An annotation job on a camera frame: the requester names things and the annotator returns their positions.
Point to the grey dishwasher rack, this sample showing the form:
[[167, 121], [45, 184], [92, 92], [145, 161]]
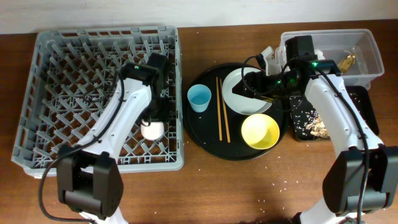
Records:
[[65, 96]]

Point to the wooden chopstick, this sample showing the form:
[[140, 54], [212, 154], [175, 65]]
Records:
[[218, 111], [225, 114]]

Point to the left wooden chopstick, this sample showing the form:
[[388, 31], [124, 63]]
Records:
[[218, 111]]

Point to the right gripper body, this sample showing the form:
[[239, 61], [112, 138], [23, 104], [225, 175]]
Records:
[[272, 87]]

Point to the round black tray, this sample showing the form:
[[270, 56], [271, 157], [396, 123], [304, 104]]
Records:
[[203, 127]]

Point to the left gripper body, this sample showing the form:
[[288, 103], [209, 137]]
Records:
[[160, 111]]

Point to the right wooden chopstick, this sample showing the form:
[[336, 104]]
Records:
[[225, 114]]

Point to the brown food wrapper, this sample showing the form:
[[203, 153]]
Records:
[[347, 63]]

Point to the grey round plate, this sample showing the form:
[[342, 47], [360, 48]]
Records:
[[238, 103]]

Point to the pink plastic cup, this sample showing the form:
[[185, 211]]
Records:
[[152, 130]]

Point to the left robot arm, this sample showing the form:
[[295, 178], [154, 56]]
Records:
[[88, 178]]

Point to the blue plastic cup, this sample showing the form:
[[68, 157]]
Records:
[[199, 97]]

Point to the yellow bowl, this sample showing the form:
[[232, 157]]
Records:
[[260, 131]]

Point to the black rectangular tray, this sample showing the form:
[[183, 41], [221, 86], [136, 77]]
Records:
[[360, 98]]

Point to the food scraps with rice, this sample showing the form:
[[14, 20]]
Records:
[[307, 123]]

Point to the clear plastic bin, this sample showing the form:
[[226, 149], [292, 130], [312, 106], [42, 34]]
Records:
[[337, 45]]

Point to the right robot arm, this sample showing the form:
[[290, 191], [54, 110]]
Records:
[[363, 178]]

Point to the white napkin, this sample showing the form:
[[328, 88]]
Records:
[[319, 54]]

